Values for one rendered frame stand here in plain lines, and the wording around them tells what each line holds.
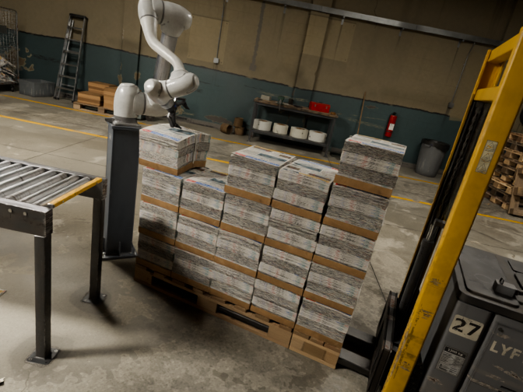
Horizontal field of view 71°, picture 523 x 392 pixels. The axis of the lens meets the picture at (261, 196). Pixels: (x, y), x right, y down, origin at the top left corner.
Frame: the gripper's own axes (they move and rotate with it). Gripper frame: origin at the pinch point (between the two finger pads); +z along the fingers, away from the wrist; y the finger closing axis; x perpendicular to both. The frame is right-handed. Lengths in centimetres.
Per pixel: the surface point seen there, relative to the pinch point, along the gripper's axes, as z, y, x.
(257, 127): 529, -186, -165
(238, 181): -8, 30, 55
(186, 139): -8.7, 15.4, 13.7
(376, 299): 118, 66, 150
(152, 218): 10, 67, 1
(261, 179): -10, 25, 68
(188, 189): -1.5, 42.7, 23.7
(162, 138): -15.6, 20.2, 2.5
